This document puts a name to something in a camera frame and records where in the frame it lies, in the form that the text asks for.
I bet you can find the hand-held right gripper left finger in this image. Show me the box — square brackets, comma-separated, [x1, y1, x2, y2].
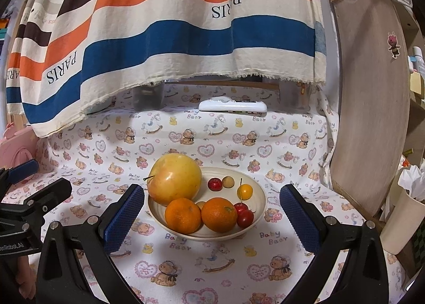
[36, 184, 147, 304]

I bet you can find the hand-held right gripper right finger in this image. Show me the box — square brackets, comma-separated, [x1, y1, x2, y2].
[279, 184, 389, 304]

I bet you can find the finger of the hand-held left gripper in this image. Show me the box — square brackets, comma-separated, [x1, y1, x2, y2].
[0, 159, 40, 189]
[0, 177, 73, 221]

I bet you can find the cream round plate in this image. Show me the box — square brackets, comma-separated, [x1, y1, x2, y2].
[147, 167, 267, 239]

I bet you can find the plain orange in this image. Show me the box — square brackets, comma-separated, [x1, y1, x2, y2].
[165, 198, 202, 234]

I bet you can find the yellow cherry tomato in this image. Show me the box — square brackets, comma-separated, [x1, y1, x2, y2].
[237, 184, 254, 200]

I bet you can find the large yellow apple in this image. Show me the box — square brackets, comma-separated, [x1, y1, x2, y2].
[147, 153, 203, 206]

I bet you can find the orange with stem mark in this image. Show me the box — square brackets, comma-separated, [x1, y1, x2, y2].
[201, 197, 238, 233]

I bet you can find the person's left hand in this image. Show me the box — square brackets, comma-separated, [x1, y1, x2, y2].
[15, 256, 37, 299]

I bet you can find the beige waste bin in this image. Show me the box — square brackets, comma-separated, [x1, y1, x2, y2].
[379, 188, 422, 261]

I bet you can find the bear printed blanket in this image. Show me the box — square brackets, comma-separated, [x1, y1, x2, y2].
[7, 81, 409, 304]

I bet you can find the storage shelf with boxes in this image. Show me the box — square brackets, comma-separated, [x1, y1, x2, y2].
[0, 15, 14, 125]

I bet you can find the crumpled white paper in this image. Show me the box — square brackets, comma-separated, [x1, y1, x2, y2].
[397, 154, 425, 198]

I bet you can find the green checkered board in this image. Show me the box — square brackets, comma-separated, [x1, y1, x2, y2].
[410, 224, 425, 258]

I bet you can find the clear plastic container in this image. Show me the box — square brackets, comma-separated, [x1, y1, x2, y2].
[133, 83, 165, 110]
[280, 81, 311, 112]

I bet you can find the white remote control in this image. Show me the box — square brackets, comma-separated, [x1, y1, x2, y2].
[198, 99, 268, 113]

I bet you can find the wooden shelf unit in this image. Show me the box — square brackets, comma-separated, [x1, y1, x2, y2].
[392, 0, 425, 275]

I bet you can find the white spray can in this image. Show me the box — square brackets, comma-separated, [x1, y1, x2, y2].
[410, 45, 425, 74]

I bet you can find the bear sticker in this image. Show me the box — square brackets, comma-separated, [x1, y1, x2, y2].
[387, 32, 402, 59]

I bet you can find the striped hanging cloth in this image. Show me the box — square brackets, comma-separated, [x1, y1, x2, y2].
[5, 0, 328, 138]

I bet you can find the pink toy with ring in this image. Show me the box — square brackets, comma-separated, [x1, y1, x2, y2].
[0, 123, 37, 172]

